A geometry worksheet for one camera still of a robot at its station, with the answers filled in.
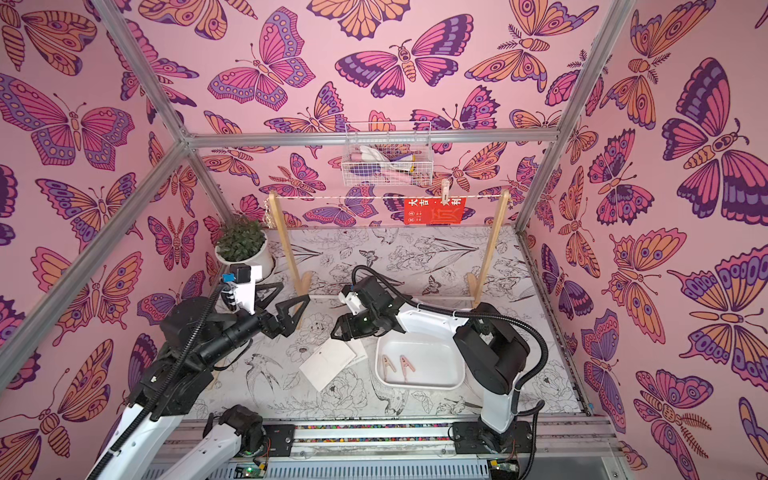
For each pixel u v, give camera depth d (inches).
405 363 33.6
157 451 17.3
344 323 29.8
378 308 27.0
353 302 31.5
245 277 20.6
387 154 34.3
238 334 20.6
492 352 18.6
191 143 36.6
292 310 21.8
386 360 33.7
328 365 33.7
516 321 17.6
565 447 29.8
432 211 27.6
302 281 41.2
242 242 37.2
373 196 44.5
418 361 34.1
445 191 25.0
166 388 17.4
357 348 35.0
